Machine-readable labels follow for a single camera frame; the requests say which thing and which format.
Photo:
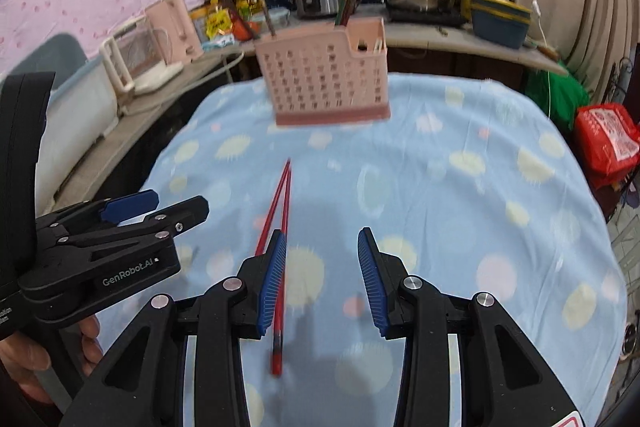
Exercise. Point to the brown chopstick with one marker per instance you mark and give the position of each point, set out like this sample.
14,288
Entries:
267,17

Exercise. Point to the blue yellow lunch box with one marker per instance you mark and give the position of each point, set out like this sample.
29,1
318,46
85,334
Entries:
500,22

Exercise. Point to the red plastic bag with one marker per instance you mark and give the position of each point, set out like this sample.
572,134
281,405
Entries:
607,142

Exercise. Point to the pink perforated utensil holder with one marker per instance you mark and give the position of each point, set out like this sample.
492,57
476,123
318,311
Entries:
320,77

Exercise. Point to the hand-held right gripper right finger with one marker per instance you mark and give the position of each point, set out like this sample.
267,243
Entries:
372,282

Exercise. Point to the person's left hand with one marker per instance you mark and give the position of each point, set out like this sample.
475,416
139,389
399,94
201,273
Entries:
22,362

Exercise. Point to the red chopstick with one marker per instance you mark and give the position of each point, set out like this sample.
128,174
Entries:
272,207
277,337

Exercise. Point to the yellow seasoning packet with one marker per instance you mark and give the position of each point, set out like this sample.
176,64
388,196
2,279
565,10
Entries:
219,24

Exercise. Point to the white plastic basin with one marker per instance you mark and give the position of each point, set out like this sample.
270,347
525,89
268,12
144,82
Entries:
75,107

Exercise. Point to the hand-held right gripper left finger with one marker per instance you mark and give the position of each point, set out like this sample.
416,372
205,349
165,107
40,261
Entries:
272,282

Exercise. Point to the wooden counter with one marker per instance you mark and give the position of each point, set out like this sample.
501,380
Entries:
440,38

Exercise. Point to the blue dotted tablecloth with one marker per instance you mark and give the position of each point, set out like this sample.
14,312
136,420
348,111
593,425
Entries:
450,217

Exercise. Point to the black induction cooker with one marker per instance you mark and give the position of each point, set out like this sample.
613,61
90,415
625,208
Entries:
425,17

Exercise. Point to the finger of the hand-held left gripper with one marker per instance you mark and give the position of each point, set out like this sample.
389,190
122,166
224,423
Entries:
185,209
130,202

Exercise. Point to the pink appliance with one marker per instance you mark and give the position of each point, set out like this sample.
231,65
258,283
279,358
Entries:
172,27

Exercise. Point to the glass food container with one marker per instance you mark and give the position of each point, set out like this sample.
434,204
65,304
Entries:
277,18

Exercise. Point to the green plastic bag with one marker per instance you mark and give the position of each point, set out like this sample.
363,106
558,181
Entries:
555,97

